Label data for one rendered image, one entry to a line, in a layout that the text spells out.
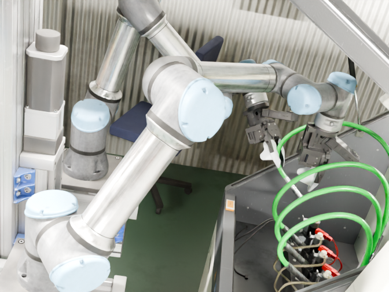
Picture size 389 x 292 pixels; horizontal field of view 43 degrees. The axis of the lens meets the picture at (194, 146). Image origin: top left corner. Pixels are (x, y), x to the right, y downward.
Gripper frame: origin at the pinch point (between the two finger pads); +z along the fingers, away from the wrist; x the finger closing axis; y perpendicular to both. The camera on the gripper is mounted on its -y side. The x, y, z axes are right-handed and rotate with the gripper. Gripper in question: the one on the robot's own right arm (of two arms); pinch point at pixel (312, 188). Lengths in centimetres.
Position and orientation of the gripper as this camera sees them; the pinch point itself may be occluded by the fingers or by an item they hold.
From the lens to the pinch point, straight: 151.3
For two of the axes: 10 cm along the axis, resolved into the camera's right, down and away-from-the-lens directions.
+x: -0.9, 4.7, -8.8
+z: -1.8, 8.6, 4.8
